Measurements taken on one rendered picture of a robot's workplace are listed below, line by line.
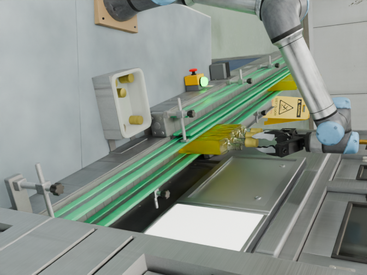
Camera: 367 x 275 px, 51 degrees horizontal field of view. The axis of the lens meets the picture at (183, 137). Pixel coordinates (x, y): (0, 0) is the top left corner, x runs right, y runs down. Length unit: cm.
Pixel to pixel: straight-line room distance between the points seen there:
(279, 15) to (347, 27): 606
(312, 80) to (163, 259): 86
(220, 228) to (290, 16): 64
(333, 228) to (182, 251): 84
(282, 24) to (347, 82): 621
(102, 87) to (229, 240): 65
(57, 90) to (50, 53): 11
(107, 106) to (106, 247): 90
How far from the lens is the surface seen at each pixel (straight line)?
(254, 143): 146
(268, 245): 108
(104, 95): 133
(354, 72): 730
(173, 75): 177
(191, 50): 193
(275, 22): 118
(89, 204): 107
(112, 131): 136
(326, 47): 730
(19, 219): 63
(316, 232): 121
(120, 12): 141
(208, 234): 114
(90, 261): 47
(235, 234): 113
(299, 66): 119
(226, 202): 130
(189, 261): 43
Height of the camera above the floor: 169
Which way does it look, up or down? 31 degrees down
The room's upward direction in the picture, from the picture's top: 91 degrees clockwise
